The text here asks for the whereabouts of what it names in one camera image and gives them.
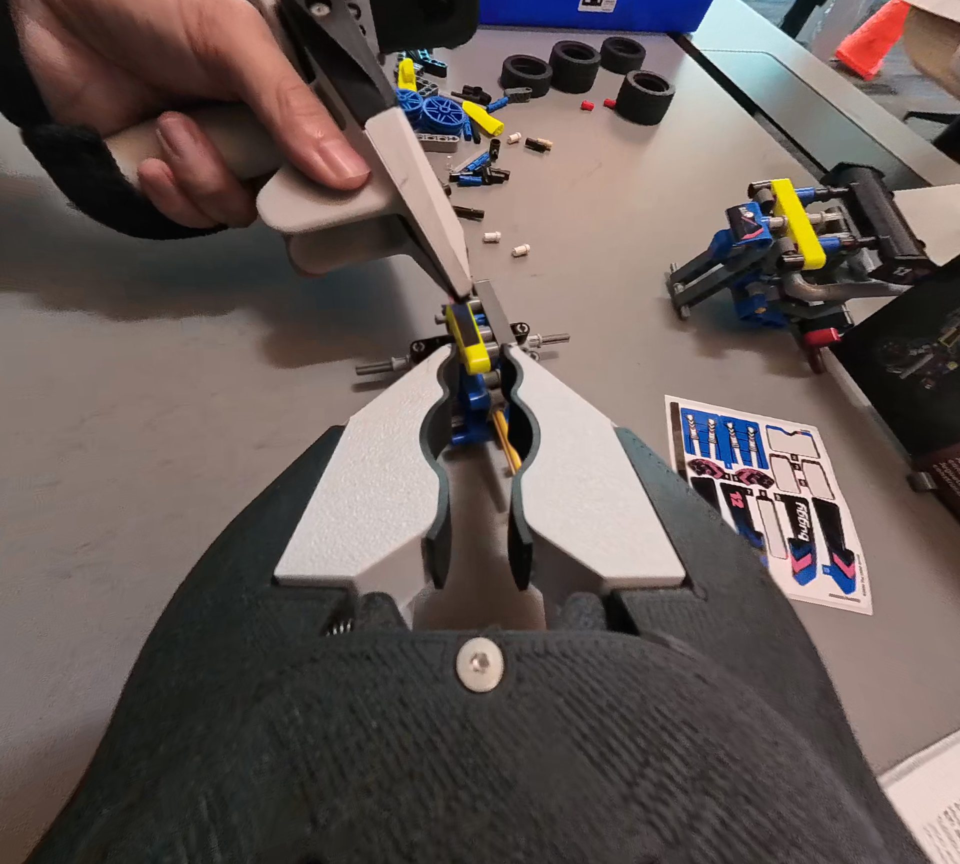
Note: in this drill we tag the black lego tire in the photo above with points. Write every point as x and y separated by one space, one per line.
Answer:
645 97
623 55
574 66
526 76

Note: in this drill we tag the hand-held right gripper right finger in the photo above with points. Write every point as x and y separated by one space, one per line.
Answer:
592 496

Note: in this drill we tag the orange traffic cone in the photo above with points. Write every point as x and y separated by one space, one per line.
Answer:
881 31

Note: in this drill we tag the black instruction booklet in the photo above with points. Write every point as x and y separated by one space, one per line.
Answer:
907 369

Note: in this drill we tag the blue yellow lego axle assembly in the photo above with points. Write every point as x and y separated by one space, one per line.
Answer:
472 346

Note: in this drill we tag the white printed paper sheet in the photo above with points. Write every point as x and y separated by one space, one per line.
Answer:
926 804

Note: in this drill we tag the black tan lego pin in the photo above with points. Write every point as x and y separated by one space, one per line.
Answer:
538 145

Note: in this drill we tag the lego sticker sheet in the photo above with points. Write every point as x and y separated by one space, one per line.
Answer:
765 504

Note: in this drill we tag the brown cardboard box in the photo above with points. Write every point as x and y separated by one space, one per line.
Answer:
937 31

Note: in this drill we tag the yellow lego beam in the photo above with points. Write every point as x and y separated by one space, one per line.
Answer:
484 118

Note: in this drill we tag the person's left hand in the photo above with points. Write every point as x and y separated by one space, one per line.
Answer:
135 24

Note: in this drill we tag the pile of small lego pieces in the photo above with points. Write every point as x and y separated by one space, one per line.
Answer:
465 170

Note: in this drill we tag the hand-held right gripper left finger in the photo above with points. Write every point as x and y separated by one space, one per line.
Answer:
367 496

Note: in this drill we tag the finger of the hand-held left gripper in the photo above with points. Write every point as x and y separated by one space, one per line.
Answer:
420 189

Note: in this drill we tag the blue lego wheel rim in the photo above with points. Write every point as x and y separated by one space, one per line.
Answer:
409 108
444 119

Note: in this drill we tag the blue lego engine assembly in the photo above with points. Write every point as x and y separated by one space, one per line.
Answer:
795 219

